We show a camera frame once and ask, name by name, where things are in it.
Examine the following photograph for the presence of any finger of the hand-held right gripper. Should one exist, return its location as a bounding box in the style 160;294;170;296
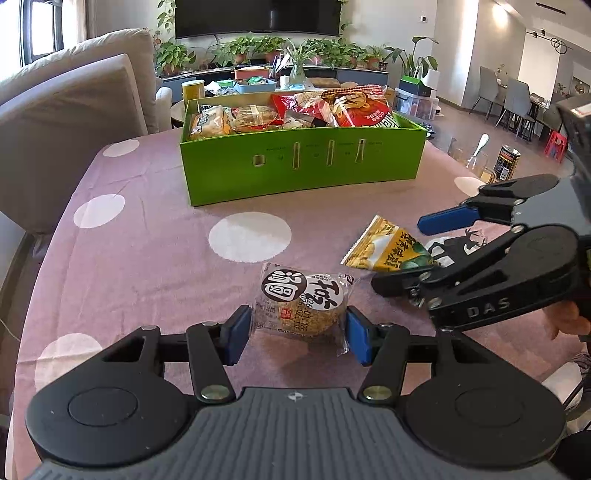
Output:
417;174;560;234
370;228;525;302

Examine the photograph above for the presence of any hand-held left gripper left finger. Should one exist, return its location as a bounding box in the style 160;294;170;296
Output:
95;305;253;402

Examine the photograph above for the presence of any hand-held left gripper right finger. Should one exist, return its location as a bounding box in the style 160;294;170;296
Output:
346;307;532;402

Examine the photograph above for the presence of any yellow peanut snack packet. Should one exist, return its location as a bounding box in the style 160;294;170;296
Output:
341;215;440;273

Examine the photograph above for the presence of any round rice cake packet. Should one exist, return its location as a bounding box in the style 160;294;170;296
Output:
251;263;355;356

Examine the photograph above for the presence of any red bowl print snack packet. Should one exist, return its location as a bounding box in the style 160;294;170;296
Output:
320;84;401;129

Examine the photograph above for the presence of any green cardboard box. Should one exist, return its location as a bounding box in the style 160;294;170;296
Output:
179;90;428;208

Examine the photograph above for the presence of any plain red snack bag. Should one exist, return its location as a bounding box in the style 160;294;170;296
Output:
270;93;334;128

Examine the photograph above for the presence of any pale yellow snack packet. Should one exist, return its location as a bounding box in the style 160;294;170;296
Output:
189;104;232;141

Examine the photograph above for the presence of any clear biscuit packet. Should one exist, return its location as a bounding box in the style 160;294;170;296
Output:
230;104;283;134

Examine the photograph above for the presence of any person's right hand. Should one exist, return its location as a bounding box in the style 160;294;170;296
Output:
551;302;591;340

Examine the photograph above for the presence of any white deer print packet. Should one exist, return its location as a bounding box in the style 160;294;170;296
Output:
424;234;489;269

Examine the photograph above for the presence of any glass with spoon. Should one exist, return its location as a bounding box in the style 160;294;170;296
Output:
464;133;498;184

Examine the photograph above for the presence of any black and yellow can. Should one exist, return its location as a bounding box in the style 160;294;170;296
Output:
493;144;523;182

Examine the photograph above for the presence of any pink polka dot tablecloth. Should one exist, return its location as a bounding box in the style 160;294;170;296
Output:
9;127;591;480

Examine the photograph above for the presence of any clear storage bin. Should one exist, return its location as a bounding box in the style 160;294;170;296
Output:
394;90;440;119

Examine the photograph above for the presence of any red plastic stool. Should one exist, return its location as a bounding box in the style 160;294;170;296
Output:
544;130;570;162

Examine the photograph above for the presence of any green and black box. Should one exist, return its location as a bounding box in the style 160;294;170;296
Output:
399;76;435;98

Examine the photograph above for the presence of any grey dining chair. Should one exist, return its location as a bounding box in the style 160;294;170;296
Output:
470;65;502;112
501;77;537;133

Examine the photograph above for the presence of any large leaf floor plant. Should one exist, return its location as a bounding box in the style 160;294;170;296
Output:
385;36;440;82

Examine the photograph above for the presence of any open cardboard box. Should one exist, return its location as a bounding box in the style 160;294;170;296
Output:
307;76;389;92

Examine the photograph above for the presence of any black ceiling track light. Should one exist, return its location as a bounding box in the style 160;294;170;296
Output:
525;28;574;55

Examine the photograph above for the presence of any glass vase with plant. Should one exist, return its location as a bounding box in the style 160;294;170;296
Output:
278;41;320;89

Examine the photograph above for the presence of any blue plastic basket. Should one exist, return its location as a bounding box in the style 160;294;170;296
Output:
233;78;278;94

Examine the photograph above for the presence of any yellow round canister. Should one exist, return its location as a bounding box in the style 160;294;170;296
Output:
181;79;206;112

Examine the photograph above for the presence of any dark grey television cabinet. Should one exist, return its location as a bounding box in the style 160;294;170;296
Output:
157;65;389;93

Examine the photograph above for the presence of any row of potted plants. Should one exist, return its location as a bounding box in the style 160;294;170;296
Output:
154;34;389;75

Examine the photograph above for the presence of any beige armchair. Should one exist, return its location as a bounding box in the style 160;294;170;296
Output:
0;28;173;234

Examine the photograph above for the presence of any black framed window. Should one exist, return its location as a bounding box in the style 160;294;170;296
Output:
18;0;64;71

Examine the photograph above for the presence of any black wall television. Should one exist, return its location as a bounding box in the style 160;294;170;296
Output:
174;0;343;40

